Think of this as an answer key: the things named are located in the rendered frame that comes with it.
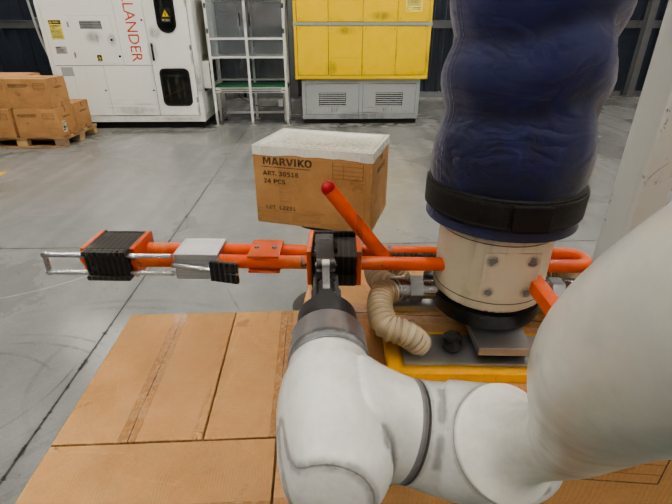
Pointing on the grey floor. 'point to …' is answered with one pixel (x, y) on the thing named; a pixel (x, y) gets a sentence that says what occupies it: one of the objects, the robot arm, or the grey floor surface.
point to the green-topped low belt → (246, 95)
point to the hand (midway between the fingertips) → (324, 256)
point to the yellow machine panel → (361, 58)
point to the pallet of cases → (41, 111)
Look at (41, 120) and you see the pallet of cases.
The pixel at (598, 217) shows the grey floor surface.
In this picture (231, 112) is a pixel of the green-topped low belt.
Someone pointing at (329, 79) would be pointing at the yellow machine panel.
